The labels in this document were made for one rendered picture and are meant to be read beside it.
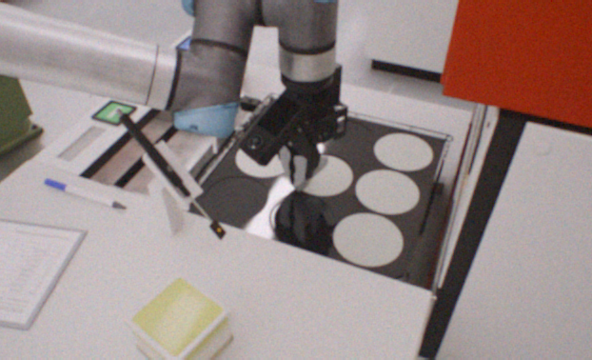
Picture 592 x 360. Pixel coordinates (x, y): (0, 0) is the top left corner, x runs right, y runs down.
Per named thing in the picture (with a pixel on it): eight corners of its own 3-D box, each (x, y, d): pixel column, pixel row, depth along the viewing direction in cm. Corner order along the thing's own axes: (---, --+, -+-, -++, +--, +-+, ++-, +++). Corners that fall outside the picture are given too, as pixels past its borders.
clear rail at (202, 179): (275, 97, 103) (275, 91, 102) (174, 225, 77) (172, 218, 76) (268, 96, 103) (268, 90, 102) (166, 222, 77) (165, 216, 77)
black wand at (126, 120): (109, 113, 56) (116, 110, 55) (118, 107, 57) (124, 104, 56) (217, 241, 63) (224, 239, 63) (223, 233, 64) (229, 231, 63)
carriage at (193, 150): (248, 113, 105) (247, 102, 103) (147, 237, 80) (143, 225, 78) (215, 105, 107) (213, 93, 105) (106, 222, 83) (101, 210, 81)
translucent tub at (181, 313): (236, 343, 54) (231, 309, 50) (186, 397, 50) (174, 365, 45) (188, 307, 58) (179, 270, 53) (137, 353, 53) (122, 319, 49)
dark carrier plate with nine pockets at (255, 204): (445, 141, 91) (446, 139, 91) (399, 289, 68) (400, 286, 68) (272, 100, 101) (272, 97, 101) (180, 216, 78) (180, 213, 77)
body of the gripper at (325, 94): (346, 139, 76) (353, 69, 68) (305, 164, 72) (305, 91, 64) (312, 116, 80) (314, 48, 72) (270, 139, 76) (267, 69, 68)
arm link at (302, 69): (305, 62, 61) (263, 38, 65) (305, 94, 64) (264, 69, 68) (348, 42, 64) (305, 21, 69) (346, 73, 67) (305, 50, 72)
